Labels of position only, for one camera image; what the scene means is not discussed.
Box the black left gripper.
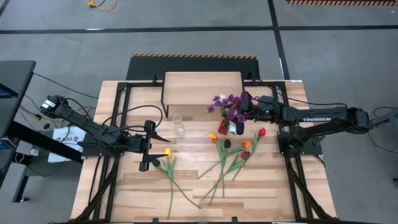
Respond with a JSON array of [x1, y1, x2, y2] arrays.
[[127, 120, 171, 172]]

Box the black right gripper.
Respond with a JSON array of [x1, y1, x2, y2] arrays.
[[235, 96, 280, 136]]

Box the purple artificial flower bunch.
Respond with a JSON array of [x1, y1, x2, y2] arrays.
[[206, 90, 254, 125]]

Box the orange red artificial tulip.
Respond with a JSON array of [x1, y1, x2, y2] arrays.
[[197, 140, 251, 180]]

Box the dark maroon artificial tulip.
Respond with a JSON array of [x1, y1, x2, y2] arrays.
[[210, 151, 251, 205]]

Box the yellow orange artificial tulip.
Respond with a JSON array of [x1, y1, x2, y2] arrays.
[[208, 133, 226, 198]]

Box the wooden shelf black legs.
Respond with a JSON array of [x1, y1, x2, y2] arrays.
[[160, 70, 246, 118]]

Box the clear glass vase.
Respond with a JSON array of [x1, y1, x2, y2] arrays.
[[172, 114, 187, 138]]

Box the red glass vase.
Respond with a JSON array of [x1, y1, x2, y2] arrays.
[[217, 118, 231, 136]]

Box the black floor mat striped edge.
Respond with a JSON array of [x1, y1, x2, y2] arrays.
[[126, 53, 261, 81]]

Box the white printed paper sheet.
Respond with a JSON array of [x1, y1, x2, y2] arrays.
[[47, 126, 86, 164]]

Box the grey equipment stand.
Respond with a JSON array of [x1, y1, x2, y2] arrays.
[[368, 107, 398, 128]]

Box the black yellow striped strip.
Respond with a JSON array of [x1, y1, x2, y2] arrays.
[[285, 0, 398, 7]]

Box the black desk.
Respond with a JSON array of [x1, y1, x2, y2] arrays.
[[0, 60, 85, 203]]

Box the yellow extension cable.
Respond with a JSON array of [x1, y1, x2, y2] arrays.
[[86, 0, 118, 12]]

